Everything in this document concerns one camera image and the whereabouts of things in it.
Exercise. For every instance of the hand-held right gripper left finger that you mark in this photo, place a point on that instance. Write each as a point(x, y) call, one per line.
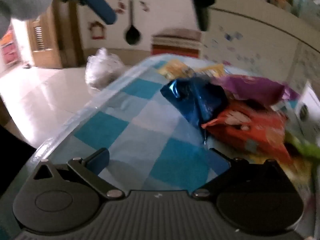
point(98, 161)

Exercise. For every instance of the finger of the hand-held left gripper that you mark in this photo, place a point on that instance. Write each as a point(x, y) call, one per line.
point(102, 7)

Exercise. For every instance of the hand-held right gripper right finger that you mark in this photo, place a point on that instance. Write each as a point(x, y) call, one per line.
point(221, 163)

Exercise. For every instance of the orange snack packet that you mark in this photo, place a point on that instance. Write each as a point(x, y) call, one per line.
point(250, 130)

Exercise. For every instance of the blue foil snack packet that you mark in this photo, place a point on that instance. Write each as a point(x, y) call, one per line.
point(197, 100)

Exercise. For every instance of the purple snack packet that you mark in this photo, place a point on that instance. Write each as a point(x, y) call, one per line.
point(250, 88)

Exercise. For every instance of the blue checkered tablecloth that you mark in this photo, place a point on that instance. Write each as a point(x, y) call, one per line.
point(140, 130)

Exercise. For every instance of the wooden cabinet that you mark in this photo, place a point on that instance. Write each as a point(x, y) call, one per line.
point(50, 42)

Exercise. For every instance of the white plastic bag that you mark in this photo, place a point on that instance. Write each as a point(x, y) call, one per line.
point(103, 67)

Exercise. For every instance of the pink storage shelf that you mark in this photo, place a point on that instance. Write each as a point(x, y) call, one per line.
point(8, 47)

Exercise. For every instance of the red carton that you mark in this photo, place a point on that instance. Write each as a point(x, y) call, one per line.
point(175, 47)

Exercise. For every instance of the cream cabinet with stickers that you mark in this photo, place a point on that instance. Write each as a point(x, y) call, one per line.
point(250, 45)

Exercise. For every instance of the teal and white box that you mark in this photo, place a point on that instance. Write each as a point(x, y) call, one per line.
point(305, 1)

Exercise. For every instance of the red house wall sticker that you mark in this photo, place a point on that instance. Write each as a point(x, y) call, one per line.
point(97, 30)

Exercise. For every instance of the black vase wall sticker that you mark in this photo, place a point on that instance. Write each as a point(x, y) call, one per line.
point(132, 35)

